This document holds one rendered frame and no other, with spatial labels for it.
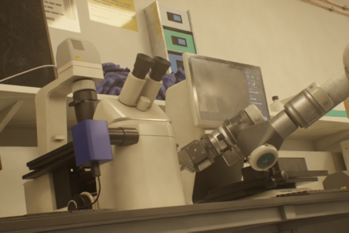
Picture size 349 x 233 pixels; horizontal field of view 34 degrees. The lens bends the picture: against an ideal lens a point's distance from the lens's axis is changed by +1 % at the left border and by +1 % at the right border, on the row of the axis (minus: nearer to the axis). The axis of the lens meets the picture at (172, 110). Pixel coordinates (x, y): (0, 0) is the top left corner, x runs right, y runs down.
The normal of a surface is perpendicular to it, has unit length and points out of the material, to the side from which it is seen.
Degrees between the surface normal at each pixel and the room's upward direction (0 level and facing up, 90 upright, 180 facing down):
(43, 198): 90
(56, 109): 100
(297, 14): 90
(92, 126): 90
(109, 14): 90
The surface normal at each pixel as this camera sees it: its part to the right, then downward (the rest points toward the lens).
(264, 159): 0.30, 0.57
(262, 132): -0.49, -0.58
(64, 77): -0.70, -0.06
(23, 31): 0.67, -0.37
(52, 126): 0.71, -0.14
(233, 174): 0.70, 0.15
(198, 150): -0.22, -0.22
